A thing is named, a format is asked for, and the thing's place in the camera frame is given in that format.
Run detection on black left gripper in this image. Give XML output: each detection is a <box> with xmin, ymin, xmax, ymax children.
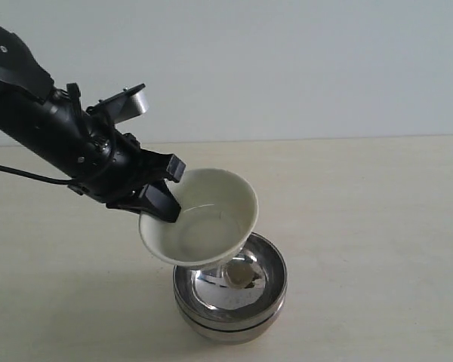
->
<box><xmin>0</xmin><ymin>84</ymin><xmax>186</xmax><ymax>223</ymax></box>

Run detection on white ceramic bowl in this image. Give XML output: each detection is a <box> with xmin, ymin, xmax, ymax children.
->
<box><xmin>138</xmin><ymin>168</ymin><xmax>259</xmax><ymax>269</ymax></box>

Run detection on ribbed stainless steel bowl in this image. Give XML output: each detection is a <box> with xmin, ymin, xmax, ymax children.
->
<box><xmin>173</xmin><ymin>233</ymin><xmax>287</xmax><ymax>309</ymax></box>

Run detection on smooth stainless steel bowl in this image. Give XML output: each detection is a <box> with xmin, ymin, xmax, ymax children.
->
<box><xmin>174</xmin><ymin>293</ymin><xmax>286</xmax><ymax>344</ymax></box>

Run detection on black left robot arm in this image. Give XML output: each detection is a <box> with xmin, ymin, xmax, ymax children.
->
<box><xmin>0</xmin><ymin>27</ymin><xmax>185</xmax><ymax>222</ymax></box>

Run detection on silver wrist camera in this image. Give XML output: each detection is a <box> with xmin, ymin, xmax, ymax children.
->
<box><xmin>96</xmin><ymin>83</ymin><xmax>149</xmax><ymax>124</ymax></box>

